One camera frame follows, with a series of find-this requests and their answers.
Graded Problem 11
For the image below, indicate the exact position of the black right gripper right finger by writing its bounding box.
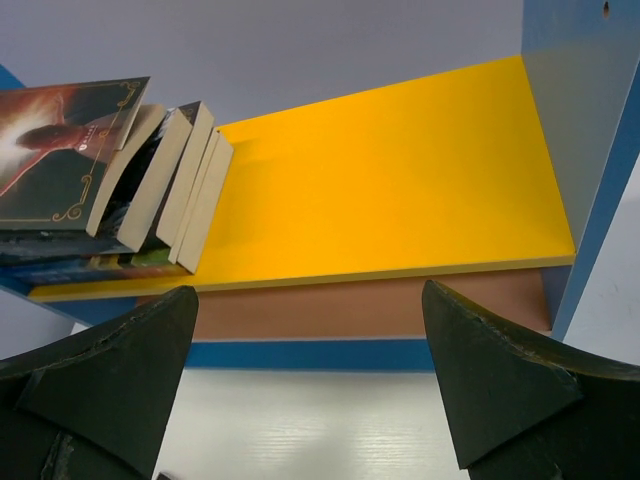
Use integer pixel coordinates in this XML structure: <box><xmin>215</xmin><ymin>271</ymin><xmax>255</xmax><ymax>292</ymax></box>
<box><xmin>422</xmin><ymin>280</ymin><xmax>639</xmax><ymax>479</ymax></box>

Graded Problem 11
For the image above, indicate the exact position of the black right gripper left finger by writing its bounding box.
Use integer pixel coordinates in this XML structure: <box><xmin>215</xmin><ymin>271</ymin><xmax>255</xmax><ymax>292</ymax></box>
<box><xmin>1</xmin><ymin>286</ymin><xmax>198</xmax><ymax>479</ymax></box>

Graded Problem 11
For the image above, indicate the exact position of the Jane Eyre book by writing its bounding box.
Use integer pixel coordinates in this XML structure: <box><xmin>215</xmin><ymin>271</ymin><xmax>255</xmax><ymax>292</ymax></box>
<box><xmin>1</xmin><ymin>130</ymin><xmax>233</xmax><ymax>287</ymax></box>

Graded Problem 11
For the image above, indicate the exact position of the Three Days to See book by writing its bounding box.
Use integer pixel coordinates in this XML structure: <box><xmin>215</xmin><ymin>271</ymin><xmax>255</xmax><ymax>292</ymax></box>
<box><xmin>1</xmin><ymin>76</ymin><xmax>165</xmax><ymax>236</ymax></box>

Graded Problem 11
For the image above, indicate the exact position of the Animal Farm book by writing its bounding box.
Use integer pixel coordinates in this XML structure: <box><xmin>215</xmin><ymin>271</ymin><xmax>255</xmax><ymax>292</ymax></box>
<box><xmin>97</xmin><ymin>119</ymin><xmax>233</xmax><ymax>273</ymax></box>

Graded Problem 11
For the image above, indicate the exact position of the A Tale of Two Cities book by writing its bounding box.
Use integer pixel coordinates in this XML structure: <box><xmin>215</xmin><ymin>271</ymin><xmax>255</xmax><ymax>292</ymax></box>
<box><xmin>117</xmin><ymin>101</ymin><xmax>215</xmax><ymax>253</ymax></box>

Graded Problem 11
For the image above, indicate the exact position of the blue yellow wooden bookshelf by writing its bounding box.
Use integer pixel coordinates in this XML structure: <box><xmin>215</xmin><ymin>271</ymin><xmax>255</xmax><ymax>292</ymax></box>
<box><xmin>1</xmin><ymin>1</ymin><xmax>639</xmax><ymax>372</ymax></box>

